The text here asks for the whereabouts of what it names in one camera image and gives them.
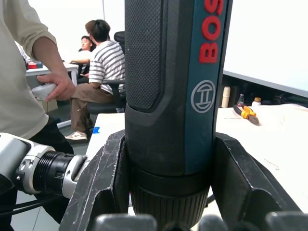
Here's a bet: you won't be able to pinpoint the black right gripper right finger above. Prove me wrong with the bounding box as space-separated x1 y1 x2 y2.
211 132 303 231

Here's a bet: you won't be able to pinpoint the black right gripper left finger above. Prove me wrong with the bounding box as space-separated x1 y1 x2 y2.
59 129 131 231

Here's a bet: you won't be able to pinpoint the white handheld controller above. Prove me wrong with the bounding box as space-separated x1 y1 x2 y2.
31 82 58 102

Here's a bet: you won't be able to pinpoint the blue-black Bosch electric screwdriver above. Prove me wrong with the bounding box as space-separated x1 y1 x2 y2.
124 0 233 229

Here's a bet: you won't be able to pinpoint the hand of standing person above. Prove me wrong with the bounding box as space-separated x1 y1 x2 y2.
37 69 77 102

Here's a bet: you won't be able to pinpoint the black office chair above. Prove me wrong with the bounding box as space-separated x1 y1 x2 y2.
86 31 127 116

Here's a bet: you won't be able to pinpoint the white thermos bottle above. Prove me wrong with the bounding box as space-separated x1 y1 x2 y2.
221 86 231 108

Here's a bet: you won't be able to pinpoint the cardboard box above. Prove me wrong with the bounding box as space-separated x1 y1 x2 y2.
38 98 59 113

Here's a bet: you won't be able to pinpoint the seated person in striped shirt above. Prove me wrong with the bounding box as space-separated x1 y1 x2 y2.
64 19 127 143

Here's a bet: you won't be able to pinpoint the person in beige shirt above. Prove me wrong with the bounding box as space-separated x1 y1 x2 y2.
0 0 75 231

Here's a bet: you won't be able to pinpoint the red and blue box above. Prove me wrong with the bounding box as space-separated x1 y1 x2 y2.
27 61 43 70

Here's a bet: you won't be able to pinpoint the seated person in white shirt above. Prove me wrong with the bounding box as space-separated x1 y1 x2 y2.
69 35 97 84

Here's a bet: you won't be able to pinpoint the white projection screen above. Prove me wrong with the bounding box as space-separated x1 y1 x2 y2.
222 0 308 99

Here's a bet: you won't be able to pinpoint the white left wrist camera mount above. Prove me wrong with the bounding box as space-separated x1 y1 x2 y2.
62 154 90 199

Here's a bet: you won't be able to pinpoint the yellow-handled pliers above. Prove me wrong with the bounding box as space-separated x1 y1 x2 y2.
232 104 260 126

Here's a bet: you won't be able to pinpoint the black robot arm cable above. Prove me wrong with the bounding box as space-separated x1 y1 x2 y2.
0 193 62 216

